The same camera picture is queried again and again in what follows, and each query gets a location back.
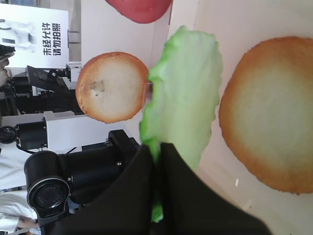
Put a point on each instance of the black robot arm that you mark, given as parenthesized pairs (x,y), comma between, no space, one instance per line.
(59,185)

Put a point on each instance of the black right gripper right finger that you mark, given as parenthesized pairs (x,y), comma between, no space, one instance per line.
(190,207)

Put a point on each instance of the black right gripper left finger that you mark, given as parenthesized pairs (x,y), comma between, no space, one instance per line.
(125,208)

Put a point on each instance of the green lettuce leaf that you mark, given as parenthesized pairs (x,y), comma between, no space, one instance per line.
(186,82)

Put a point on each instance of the white sign with text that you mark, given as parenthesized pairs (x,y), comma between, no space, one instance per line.
(39,36)

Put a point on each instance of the toasted bread slice on tray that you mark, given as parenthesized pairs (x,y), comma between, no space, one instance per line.
(266,113)

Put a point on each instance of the toasted bread slice in rack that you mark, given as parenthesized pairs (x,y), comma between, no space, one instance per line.
(111,86)

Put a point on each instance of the cream plastic tray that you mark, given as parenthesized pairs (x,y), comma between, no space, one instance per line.
(239,25)

